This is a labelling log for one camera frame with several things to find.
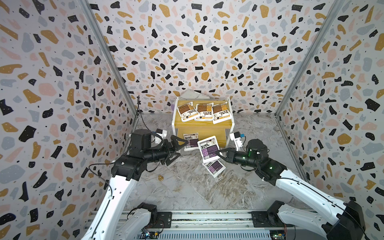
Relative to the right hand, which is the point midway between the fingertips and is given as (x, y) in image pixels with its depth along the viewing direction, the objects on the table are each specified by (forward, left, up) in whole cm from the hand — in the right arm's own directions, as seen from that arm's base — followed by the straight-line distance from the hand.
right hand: (216, 154), depth 69 cm
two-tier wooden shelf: (+22, +6, -9) cm, 24 cm away
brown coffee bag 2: (+19, +6, +10) cm, 22 cm away
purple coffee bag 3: (+5, 0, -25) cm, 26 cm away
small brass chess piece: (-3, +31, -24) cm, 39 cm away
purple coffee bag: (+13, +12, -8) cm, 19 cm away
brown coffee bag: (+17, +14, +10) cm, 25 cm away
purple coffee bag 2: (+4, +4, -1) cm, 6 cm away
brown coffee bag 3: (+17, -2, +10) cm, 20 cm away
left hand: (-1, +14, +7) cm, 15 cm away
